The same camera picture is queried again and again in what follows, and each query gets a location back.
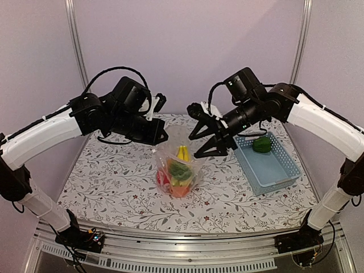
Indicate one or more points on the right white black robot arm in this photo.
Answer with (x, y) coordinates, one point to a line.
(256, 102)

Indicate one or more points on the orange green toy mango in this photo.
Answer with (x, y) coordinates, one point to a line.
(176, 182)

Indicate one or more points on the right aluminium frame post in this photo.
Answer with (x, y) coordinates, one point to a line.
(303, 34)

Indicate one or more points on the left aluminium frame post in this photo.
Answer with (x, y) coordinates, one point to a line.
(75, 39)

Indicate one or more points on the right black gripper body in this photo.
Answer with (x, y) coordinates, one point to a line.
(249, 114)

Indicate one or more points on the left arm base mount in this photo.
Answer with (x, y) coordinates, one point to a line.
(91, 240)

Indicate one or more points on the light blue perforated basket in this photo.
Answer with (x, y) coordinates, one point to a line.
(266, 172)

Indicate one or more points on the orange toy orange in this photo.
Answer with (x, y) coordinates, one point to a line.
(179, 191)

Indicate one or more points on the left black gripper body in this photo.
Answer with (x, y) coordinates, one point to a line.
(125, 122)

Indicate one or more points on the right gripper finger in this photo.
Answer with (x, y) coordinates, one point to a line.
(204, 129)
(214, 147)

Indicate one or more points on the yellow toy banana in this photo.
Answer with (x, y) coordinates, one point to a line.
(183, 153)

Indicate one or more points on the aluminium frame post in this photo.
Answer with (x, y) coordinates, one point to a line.
(303, 34)
(75, 39)

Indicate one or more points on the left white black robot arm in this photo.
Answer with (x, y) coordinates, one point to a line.
(81, 116)

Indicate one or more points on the front aluminium rail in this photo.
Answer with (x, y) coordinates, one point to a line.
(134, 250)

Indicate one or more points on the green toy pepper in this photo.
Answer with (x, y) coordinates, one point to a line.
(262, 145)

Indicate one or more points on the green toy watermelon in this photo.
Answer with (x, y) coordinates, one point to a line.
(179, 171)

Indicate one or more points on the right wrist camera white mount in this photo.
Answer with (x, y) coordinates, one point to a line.
(206, 110)

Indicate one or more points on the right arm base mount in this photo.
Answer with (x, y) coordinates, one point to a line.
(306, 241)

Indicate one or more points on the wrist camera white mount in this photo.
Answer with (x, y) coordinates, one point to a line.
(206, 110)
(157, 102)

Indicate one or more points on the red toy apple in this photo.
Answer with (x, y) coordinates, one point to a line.
(162, 179)

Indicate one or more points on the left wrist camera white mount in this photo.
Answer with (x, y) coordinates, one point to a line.
(157, 102)

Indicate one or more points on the clear zip top bag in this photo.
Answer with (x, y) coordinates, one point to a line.
(178, 136)

